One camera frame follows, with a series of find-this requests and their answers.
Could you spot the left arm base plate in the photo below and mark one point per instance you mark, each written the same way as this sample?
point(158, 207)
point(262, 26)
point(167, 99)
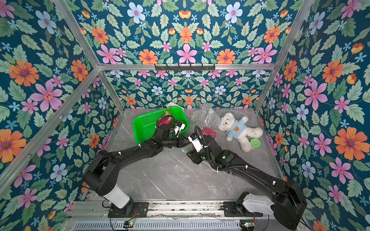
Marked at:
point(131, 210)

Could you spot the green plastic basket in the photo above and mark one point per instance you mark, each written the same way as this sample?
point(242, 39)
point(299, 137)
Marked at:
point(144, 125)

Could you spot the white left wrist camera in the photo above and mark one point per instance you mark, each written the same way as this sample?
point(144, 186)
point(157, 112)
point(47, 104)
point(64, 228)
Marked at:
point(179, 126)

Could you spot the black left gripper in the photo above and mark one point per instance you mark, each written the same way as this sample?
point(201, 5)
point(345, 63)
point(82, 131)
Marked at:
point(180, 142)

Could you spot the pink dragon fruit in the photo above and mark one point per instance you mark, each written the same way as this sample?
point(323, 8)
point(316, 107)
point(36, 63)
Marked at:
point(166, 117)
point(209, 132)

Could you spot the white rectangular box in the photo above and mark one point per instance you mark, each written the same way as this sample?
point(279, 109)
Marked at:
point(173, 104)

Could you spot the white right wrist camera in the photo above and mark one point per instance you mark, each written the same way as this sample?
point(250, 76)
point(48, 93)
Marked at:
point(196, 143)

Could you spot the black hook rail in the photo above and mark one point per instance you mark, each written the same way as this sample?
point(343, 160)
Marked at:
point(184, 67)

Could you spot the white teddy bear blue shirt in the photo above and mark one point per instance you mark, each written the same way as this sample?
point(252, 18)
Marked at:
point(238, 130)

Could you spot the clear zip-top bag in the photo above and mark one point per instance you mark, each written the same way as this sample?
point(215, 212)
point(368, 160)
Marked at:
point(207, 116)
point(205, 140)

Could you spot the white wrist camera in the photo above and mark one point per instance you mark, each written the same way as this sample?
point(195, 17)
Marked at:
point(196, 143)
point(179, 126)

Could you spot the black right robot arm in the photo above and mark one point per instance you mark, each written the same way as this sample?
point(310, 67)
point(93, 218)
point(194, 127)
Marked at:
point(284, 200)

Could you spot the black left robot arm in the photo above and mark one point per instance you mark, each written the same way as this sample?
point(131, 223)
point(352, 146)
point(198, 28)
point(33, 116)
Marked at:
point(102, 174)

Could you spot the small green round lid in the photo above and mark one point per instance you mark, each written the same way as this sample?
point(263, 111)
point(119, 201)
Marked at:
point(255, 143)

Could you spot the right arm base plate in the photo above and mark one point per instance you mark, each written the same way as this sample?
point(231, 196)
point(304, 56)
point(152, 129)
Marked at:
point(232, 209)

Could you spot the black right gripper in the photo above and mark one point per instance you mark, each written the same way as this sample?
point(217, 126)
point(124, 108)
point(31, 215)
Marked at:
point(204, 141)

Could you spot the white perforated vent strip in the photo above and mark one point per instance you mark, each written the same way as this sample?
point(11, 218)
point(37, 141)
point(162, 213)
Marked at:
point(159, 225)

